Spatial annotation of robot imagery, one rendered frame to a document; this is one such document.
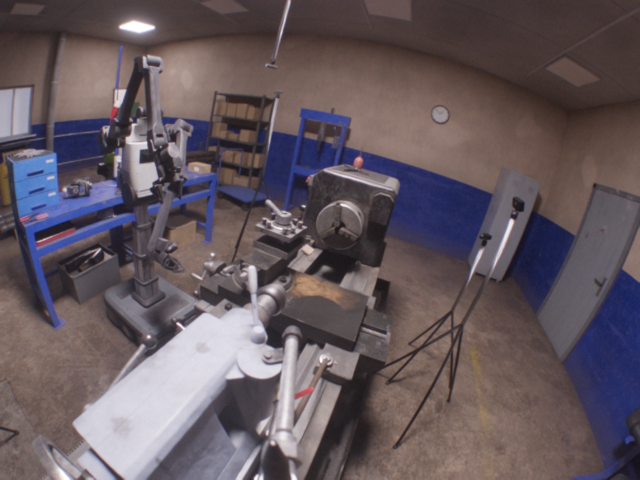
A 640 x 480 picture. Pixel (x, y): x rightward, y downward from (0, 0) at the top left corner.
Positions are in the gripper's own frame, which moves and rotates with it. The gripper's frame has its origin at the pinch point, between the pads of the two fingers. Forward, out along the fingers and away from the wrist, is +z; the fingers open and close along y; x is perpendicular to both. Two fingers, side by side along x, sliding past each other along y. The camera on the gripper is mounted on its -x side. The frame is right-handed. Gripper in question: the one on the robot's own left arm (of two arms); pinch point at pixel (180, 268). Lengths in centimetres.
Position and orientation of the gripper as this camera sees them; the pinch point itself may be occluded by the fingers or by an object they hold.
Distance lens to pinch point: 141.7
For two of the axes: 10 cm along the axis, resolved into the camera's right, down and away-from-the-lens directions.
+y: 1.0, 3.4, 9.4
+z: 9.3, 3.1, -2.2
